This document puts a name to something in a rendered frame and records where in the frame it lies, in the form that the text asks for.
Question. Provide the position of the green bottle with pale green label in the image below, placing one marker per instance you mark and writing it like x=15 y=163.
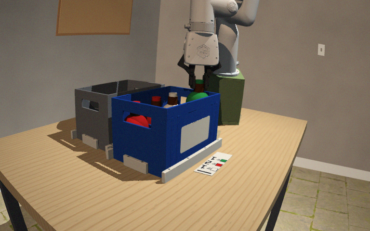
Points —
x=198 y=91

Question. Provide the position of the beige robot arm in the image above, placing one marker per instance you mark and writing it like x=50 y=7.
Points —
x=227 y=13

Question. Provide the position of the blue plastic crate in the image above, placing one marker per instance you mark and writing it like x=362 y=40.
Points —
x=174 y=134

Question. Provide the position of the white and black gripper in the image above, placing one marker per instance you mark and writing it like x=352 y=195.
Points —
x=201 y=48

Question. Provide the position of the white paper pick list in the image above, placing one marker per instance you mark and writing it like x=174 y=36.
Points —
x=213 y=164

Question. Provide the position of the red bottle with pink label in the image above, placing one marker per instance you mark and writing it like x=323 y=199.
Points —
x=156 y=100
x=137 y=119

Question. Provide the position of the grey plastic crate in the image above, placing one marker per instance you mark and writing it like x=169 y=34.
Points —
x=93 y=108

